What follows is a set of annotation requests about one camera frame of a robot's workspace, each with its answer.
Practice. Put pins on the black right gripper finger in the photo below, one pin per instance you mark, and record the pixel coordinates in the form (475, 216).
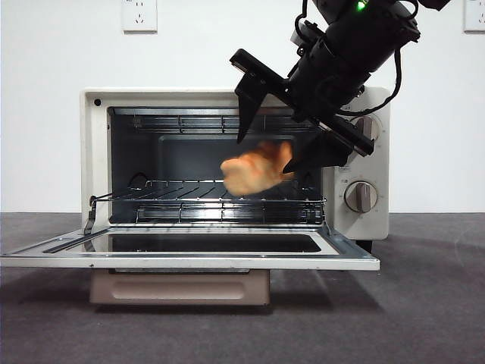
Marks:
(250, 100)
(326, 151)

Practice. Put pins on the golden brown bread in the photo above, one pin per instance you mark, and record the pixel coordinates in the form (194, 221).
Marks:
(254, 170)

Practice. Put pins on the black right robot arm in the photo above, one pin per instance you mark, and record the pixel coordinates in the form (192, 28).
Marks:
(363, 30)

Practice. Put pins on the cream round oven knob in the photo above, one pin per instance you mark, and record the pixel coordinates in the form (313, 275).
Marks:
(373, 127)
(362, 197)

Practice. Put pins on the cream white toaster oven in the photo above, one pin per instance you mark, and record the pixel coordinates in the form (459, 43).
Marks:
(92, 151)

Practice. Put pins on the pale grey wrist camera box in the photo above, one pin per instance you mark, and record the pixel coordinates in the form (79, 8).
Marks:
(297, 37)

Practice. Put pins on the white wall socket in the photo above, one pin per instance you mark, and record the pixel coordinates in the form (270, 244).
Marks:
(475, 17)
(139, 17)

